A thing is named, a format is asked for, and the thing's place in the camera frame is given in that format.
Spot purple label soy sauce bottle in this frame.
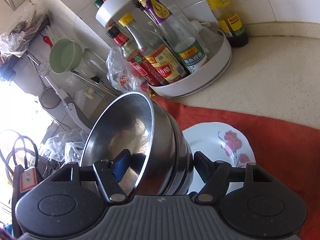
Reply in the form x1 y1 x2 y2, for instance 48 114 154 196
138 0 207 74

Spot hanging mesh strainer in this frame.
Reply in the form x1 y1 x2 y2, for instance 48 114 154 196
27 52 61 110

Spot steel bowl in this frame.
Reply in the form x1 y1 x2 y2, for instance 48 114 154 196
81 91 176 195
172 153 194 195
157 114 191 196

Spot grey white folding handle tool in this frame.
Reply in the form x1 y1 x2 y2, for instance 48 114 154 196
37 62 93 133

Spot red label sesame oil bottle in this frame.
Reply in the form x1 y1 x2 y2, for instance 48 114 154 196
107 24 168 87

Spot white rotating condiment rack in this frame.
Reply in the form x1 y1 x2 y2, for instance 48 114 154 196
95 0 232 98

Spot clear plastic bag with packets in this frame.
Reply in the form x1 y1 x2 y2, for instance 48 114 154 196
106 47 149 94

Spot crumpled clear plastic bag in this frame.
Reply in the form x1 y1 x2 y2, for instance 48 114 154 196
40 128 89 163

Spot steel bowl back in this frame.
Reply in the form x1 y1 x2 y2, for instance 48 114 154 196
172 153 194 195

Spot yellow cap vinegar bottle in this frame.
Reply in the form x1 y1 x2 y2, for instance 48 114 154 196
118 13 187 83

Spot glass pot lid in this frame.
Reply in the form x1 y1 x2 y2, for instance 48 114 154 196
82 48 119 95

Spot green yellow label oil bottle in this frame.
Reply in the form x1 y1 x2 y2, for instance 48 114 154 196
206 0 248 48

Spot floral white plate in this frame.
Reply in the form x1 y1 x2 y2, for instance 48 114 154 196
181 121 257 195

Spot red cloth mat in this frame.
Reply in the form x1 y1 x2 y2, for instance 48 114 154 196
154 96 319 239

